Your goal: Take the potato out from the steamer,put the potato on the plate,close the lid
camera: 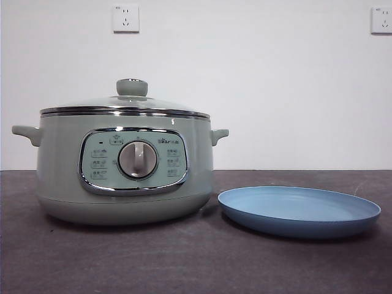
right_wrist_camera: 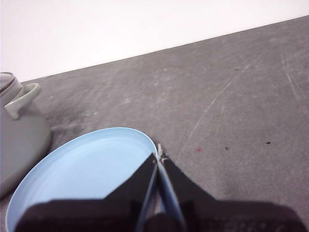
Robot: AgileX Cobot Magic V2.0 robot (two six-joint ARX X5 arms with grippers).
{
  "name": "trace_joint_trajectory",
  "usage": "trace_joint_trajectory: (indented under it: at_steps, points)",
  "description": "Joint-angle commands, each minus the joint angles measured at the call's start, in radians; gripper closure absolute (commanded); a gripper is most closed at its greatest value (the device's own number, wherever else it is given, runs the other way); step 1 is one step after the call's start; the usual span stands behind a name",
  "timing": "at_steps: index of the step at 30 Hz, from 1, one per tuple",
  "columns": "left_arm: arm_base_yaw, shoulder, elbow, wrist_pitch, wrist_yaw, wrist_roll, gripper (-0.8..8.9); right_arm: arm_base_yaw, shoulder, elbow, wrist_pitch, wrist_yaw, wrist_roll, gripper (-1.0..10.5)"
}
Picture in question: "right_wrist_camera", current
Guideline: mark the light blue round plate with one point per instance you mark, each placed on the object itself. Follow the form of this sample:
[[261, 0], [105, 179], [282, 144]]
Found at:
[[84, 164]]

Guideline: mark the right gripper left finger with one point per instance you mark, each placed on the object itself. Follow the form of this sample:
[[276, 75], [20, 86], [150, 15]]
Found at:
[[79, 215]]

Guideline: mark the pale green electric steamer pot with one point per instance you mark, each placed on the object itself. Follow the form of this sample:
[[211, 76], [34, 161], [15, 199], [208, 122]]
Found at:
[[21, 145]]

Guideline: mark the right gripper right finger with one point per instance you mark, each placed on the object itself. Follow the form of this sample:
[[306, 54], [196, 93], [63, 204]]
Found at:
[[217, 217]]

